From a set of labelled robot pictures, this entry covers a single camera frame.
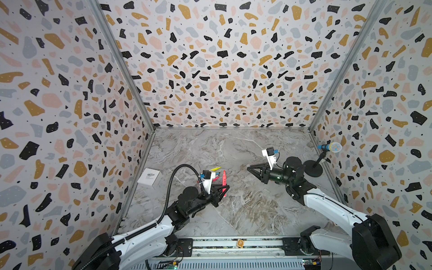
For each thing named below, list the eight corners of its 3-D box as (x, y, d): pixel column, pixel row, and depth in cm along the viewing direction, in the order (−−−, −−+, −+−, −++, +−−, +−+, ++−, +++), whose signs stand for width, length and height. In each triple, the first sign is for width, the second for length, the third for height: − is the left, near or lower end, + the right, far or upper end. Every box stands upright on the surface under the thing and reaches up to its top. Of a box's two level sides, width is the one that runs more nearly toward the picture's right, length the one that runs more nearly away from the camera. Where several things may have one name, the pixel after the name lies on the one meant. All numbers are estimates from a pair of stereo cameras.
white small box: (140, 187, 95) (136, 182, 90) (149, 172, 101) (145, 167, 96) (156, 190, 93) (152, 185, 89) (163, 176, 99) (161, 170, 95)
